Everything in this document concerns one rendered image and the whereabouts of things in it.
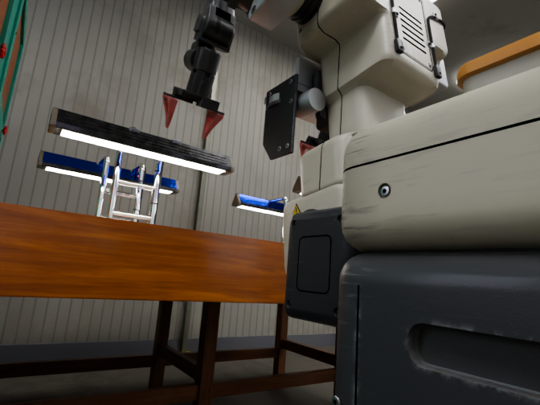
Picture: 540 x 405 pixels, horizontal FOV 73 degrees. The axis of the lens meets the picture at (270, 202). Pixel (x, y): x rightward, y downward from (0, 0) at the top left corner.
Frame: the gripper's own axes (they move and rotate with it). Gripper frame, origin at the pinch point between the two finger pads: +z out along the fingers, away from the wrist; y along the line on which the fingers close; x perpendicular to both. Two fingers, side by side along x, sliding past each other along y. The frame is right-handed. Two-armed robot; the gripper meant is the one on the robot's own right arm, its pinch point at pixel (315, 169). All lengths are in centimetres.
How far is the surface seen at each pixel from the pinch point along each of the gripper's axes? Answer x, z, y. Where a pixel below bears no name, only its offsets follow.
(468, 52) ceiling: -173, -149, -280
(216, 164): -35.8, 11.8, 16.2
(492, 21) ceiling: -140, -166, -250
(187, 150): -38.2, 10.0, 27.5
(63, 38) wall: -240, -18, 69
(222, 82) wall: -247, -32, -61
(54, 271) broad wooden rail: 9, 36, 65
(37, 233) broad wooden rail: 6, 29, 69
